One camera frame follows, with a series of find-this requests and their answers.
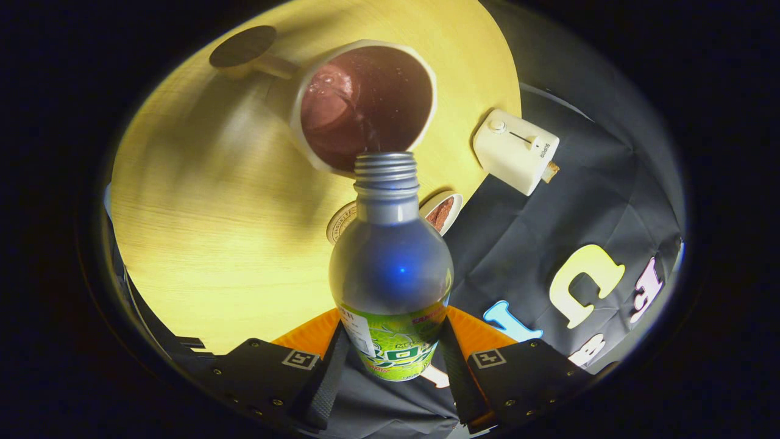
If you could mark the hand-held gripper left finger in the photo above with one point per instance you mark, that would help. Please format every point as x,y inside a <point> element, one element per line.
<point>326,384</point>

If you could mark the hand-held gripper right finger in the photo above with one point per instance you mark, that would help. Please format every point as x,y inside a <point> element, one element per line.
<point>460,384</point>

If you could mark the silver juice bottle green label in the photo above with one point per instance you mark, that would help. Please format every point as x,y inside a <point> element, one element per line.
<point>390,268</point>

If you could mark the round brown coaster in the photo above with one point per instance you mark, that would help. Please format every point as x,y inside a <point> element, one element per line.
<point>340,222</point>

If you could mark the light wooden table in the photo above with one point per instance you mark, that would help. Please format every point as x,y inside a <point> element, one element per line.
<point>231,244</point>

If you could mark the brown meat piece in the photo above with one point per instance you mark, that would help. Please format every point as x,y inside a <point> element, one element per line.
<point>440,213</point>

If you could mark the white round plate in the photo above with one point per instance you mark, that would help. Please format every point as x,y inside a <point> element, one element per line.
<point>454,204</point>

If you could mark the toast slice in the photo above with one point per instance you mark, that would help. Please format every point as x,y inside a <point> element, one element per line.
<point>551,172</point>

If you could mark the white toaster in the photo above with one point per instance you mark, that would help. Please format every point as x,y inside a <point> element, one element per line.
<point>515,152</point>

